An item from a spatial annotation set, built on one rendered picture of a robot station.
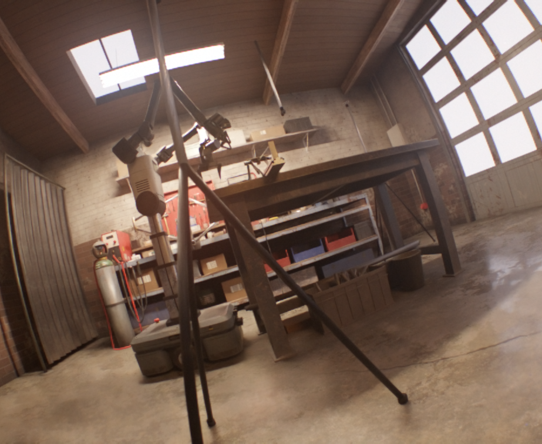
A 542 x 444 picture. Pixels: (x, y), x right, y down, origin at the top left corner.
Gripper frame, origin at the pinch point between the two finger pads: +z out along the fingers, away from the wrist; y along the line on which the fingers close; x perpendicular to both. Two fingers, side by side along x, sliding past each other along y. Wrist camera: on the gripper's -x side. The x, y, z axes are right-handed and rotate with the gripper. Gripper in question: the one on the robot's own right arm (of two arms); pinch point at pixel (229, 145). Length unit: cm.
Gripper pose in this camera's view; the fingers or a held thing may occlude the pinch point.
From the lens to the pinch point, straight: 173.8
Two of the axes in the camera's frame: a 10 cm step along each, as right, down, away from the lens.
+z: 7.3, 6.8, -0.1
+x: -6.7, 7.3, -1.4
